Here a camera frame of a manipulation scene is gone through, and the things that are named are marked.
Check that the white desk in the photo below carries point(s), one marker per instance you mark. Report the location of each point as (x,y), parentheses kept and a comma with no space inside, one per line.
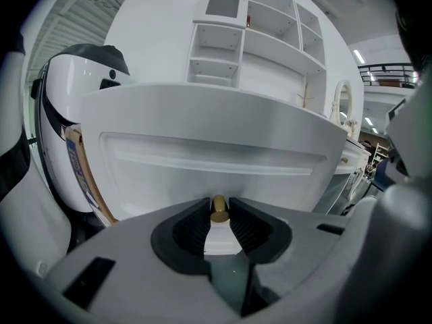
(202,88)

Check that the small wooden branch stand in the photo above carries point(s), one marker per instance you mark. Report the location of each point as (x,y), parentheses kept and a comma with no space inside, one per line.
(305,96)

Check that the black metal railing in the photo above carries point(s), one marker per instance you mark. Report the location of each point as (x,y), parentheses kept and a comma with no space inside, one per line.
(388,74)

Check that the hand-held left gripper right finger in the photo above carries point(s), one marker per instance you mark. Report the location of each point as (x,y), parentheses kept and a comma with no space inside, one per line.
(297,248)

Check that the long ceiling light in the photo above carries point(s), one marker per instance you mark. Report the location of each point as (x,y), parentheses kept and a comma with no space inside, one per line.
(359,56)

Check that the small red item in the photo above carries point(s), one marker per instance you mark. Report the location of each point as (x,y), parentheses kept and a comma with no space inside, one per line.
(248,21)

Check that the white casing with black band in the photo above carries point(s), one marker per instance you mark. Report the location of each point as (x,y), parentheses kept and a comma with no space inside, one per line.
(20,201)

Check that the white hutch shelf unit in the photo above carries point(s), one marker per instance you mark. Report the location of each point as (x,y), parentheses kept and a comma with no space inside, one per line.
(276,56)

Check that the white dressing table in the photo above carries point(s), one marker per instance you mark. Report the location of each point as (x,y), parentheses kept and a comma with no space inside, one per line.
(352,167)

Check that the white oval mirror on stand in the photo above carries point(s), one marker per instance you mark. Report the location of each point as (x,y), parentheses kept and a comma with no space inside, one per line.
(343,101)

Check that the brass drawer knob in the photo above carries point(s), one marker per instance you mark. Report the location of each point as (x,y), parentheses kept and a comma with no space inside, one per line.
(219,208)

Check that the white desk drawer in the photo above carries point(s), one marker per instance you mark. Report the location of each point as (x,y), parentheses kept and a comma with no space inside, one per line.
(209,120)

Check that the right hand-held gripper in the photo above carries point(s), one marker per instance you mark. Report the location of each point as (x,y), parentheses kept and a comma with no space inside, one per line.
(398,235)

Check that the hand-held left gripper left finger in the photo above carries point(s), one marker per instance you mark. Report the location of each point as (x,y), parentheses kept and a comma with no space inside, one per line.
(128,248)

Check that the brown cardboard sheet blue print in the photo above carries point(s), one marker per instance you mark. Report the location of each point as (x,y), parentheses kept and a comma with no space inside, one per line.
(84,167)

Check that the white and black rounded machine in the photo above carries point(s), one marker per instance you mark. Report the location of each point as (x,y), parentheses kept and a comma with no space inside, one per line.
(74,79)

